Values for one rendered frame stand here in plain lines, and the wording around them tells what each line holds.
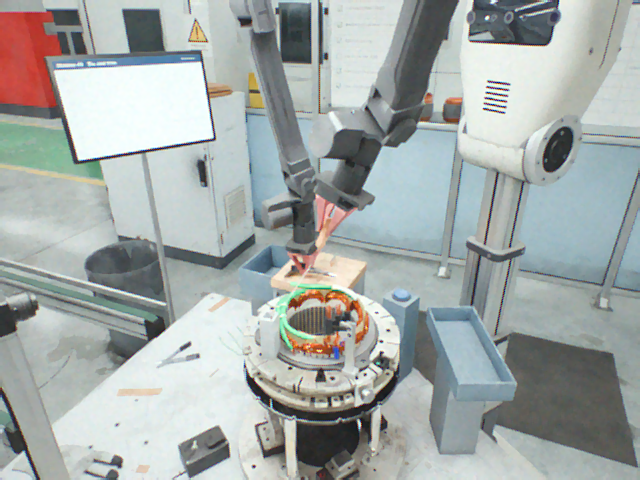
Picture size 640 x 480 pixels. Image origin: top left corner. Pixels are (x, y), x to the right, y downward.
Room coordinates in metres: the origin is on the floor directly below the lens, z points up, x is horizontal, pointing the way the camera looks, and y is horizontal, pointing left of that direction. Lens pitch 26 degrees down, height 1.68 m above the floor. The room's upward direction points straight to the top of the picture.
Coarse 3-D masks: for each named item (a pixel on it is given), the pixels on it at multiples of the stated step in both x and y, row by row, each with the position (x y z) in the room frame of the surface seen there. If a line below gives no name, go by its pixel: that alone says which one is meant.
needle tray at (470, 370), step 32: (448, 320) 0.87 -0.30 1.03; (480, 320) 0.82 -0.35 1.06; (448, 352) 0.76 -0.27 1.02; (480, 352) 0.76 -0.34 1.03; (448, 384) 0.71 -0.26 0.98; (480, 384) 0.63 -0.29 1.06; (512, 384) 0.63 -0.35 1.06; (448, 416) 0.70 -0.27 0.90; (480, 416) 0.71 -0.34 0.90; (448, 448) 0.70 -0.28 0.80
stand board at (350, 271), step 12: (288, 264) 1.08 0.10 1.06; (324, 264) 1.08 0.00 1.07; (336, 264) 1.08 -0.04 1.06; (348, 264) 1.08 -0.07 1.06; (360, 264) 1.08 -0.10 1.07; (276, 276) 1.01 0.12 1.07; (300, 276) 1.01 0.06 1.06; (312, 276) 1.01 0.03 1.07; (324, 276) 1.01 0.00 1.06; (336, 276) 1.01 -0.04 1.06; (348, 276) 1.01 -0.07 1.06; (360, 276) 1.04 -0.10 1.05; (288, 288) 0.98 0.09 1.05; (300, 288) 0.96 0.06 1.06; (348, 288) 0.96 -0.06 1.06
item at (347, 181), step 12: (336, 168) 0.73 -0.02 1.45; (348, 168) 0.70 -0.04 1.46; (360, 168) 0.70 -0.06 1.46; (372, 168) 0.72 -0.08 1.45; (312, 180) 0.73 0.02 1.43; (324, 180) 0.73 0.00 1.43; (336, 180) 0.71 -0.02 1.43; (348, 180) 0.70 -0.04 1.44; (360, 180) 0.71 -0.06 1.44; (336, 192) 0.70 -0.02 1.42; (348, 192) 0.70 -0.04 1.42; (360, 192) 0.73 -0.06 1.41; (360, 204) 0.68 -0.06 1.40
